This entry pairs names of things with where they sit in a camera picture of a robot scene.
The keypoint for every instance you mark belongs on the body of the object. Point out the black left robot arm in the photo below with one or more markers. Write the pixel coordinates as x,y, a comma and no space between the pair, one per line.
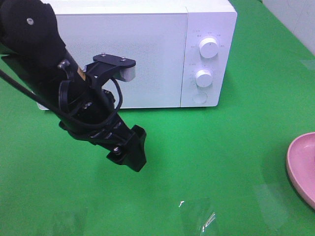
31,46

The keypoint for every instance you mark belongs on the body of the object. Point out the white microwave door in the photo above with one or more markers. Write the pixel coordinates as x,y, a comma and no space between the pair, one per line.
155,41

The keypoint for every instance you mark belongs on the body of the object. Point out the round white door button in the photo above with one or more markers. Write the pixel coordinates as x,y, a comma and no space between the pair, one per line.
199,98

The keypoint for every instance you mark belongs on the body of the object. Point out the white microwave oven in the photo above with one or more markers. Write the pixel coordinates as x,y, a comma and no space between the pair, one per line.
215,18

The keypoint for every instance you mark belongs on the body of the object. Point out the green table cover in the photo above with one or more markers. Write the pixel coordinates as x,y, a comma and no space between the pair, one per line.
234,154

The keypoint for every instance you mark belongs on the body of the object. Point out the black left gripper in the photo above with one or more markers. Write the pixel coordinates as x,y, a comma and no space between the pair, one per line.
96,121

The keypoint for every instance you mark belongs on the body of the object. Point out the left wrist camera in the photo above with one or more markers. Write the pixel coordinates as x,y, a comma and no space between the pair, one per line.
106,67

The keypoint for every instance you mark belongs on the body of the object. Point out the white dial knob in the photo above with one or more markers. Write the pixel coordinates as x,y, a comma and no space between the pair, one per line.
204,78
209,47

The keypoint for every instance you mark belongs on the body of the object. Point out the clear tape patch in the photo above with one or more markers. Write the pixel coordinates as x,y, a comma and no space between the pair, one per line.
198,217

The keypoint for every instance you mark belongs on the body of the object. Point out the pink round plate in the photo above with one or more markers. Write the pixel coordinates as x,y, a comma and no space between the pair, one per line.
300,165

